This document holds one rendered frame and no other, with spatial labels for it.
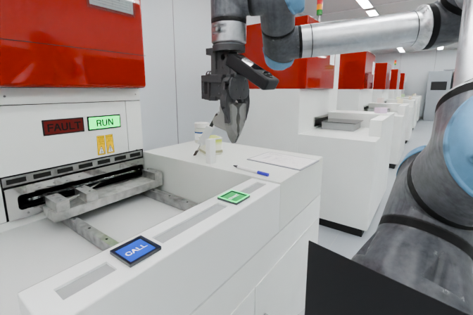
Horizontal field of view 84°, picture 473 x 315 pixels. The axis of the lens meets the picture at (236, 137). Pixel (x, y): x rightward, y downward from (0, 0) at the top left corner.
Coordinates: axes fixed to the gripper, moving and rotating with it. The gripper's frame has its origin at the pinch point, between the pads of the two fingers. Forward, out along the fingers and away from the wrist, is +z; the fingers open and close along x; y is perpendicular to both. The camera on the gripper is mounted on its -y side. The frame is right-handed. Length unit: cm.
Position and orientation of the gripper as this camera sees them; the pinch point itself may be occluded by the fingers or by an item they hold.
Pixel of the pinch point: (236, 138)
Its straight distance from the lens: 59.5
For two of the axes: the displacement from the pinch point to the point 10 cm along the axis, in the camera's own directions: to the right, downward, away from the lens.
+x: -5.9, 1.5, -8.0
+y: -8.1, -1.1, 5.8
